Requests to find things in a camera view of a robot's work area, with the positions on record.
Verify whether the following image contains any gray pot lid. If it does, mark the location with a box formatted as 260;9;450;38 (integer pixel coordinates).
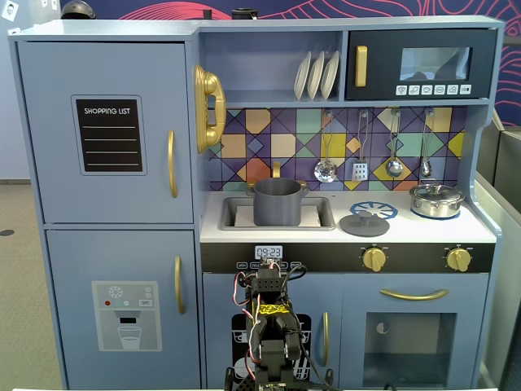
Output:
339;210;391;238

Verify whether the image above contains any steel pot lid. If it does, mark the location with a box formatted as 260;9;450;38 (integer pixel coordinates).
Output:
409;182;466;204

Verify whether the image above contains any gray plastic pot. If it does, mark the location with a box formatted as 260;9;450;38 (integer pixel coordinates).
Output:
246;178;309;227

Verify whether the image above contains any gold faucet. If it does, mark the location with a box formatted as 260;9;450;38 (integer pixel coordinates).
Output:
245;161;309;196

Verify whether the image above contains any grey sink basin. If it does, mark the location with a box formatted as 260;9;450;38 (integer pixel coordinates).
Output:
218;195;337;232

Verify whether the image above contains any metal skimmer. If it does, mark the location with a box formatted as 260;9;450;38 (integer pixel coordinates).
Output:
313;110;339;184

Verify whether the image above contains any black control panel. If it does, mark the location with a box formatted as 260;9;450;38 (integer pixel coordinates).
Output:
200;243;497;275

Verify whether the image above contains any metal slotted spatula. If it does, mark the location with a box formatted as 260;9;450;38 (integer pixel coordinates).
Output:
351;110;370;182

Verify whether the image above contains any blue dishwasher door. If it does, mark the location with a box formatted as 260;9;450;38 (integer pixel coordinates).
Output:
202;273;343;388

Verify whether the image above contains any gold toy telephone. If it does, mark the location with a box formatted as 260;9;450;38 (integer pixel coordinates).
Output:
193;64;227;155

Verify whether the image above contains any white toy plate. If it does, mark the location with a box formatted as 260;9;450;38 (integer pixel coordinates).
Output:
293;50;313;102
306;50;326;101
320;50;341;100

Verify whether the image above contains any gold stove knob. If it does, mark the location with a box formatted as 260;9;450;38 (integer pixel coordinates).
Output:
444;245;473;273
361;246;388;273

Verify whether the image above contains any blue oven door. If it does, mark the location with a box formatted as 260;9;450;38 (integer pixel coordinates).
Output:
341;273;489;388

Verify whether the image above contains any metal ladle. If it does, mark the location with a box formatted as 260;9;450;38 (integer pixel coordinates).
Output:
384;108;404;178

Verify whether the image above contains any black shopping list board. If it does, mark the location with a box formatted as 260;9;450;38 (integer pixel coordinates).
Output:
75;99;144;174

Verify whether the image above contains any metal spoon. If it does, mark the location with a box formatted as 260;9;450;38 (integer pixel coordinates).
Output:
418;108;436;178

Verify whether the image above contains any steel cooking pot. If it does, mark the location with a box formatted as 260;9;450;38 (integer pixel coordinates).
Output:
409;193;466;218

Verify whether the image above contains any blue freezer door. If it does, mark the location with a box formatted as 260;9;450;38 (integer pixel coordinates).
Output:
45;229;201;390

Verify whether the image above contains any blue fridge door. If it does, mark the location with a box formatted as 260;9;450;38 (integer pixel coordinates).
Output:
16;40;195;225

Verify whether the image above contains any grey water dispenser sticker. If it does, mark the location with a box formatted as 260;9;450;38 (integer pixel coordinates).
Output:
90;280;163;353

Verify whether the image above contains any blue toy kitchen unit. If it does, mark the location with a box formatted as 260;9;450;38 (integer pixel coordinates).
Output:
7;15;506;390

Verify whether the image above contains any black microwave door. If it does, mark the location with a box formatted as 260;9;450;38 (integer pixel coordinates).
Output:
344;28;498;102

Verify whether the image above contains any black helmet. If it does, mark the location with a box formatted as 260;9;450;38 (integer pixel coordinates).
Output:
59;0;98;20

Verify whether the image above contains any gold fridge door handle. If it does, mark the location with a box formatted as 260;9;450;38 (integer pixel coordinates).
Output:
166;129;179;200

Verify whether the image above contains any red white servo cable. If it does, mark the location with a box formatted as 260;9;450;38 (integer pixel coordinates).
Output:
233;271;250;307

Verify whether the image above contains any gold freezer door handle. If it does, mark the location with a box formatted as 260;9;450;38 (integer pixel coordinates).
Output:
173;255;186;315

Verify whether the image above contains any gold dishwasher handle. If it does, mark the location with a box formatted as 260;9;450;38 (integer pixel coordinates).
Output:
321;312;331;367

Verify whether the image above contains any gold oven handle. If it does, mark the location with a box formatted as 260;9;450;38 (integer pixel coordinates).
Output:
379;288;450;302

